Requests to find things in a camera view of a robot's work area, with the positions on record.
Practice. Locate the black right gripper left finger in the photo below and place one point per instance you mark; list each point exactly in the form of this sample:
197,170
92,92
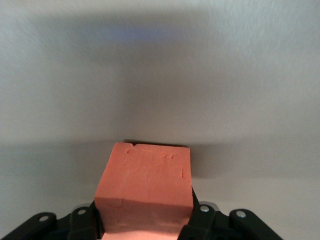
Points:
62,225

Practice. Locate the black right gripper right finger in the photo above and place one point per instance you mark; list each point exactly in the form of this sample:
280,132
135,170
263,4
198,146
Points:
217,225

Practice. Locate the orange foam block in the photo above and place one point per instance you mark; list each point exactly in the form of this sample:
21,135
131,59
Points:
147,190

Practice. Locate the large table cover mat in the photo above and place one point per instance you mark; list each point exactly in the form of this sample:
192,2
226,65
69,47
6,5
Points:
160,75

